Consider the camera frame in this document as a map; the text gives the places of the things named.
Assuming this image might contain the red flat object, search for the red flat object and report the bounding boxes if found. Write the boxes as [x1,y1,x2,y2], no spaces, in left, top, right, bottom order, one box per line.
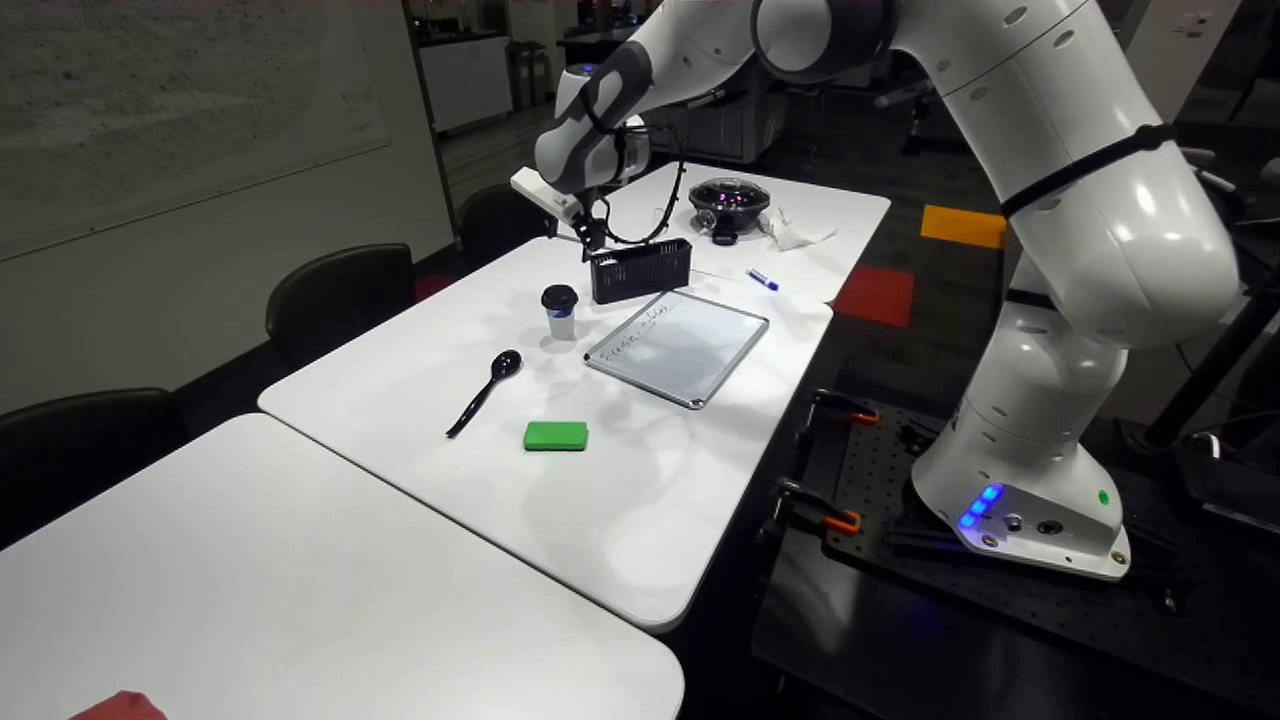
[70,685,173,720]

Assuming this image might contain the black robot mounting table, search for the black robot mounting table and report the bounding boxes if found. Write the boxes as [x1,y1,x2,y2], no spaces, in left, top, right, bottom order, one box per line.
[747,393,1280,720]

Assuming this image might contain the white background cabinet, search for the white background cabinet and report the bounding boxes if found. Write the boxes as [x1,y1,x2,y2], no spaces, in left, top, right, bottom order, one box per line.
[415,38,521,140]

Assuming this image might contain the black rectangular bin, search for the black rectangular bin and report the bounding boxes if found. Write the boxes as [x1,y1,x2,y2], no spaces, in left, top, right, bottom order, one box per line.
[589,237,698,309]

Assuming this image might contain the green rectangular block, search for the green rectangular block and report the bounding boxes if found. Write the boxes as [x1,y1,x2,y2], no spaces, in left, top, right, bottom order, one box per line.
[521,416,592,456]

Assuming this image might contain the black plastic spoon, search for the black plastic spoon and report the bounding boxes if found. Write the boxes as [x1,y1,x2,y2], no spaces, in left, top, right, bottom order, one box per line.
[443,346,528,446]

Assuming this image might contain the black round bowl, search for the black round bowl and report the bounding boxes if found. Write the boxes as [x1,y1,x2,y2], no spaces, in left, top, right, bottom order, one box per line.
[689,179,774,250]

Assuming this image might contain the small metal-framed whiteboard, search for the small metal-framed whiteboard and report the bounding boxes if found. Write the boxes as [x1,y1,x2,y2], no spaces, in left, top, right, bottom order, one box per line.
[579,290,778,412]

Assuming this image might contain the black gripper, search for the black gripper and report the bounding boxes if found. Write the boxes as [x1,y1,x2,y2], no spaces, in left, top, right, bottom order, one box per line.
[573,188,620,262]

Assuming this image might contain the black office chair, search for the black office chair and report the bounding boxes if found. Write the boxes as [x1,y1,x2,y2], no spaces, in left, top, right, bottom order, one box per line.
[458,179,565,264]
[265,239,420,368]
[0,386,191,553]

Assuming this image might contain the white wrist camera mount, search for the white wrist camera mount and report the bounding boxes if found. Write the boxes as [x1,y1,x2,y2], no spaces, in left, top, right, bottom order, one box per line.
[507,163,592,233]

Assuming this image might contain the orange black clamp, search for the orange black clamp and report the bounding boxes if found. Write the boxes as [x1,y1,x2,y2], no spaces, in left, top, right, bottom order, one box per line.
[807,386,885,431]
[774,475,867,539]

